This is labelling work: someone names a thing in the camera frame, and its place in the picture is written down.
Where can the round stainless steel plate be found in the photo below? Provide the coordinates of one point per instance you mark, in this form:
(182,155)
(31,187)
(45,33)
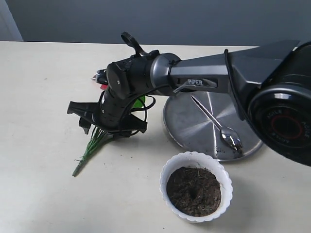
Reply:
(192,130)

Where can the red artificial anthurium flower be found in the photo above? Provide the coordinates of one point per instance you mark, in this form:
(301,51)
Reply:
(100,137)

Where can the dark potting soil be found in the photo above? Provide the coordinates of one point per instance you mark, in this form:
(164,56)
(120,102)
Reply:
(194,191)

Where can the white scalloped flower pot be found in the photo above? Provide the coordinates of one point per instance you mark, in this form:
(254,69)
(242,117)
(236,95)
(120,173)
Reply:
(197,160)

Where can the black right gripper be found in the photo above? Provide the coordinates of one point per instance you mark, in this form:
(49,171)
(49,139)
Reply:
(114,113)

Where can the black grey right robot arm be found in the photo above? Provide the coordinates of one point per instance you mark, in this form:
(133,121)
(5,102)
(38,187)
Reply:
(270,87)

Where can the stainless steel spoon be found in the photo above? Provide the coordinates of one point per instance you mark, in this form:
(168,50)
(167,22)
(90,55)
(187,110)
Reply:
(227,134)

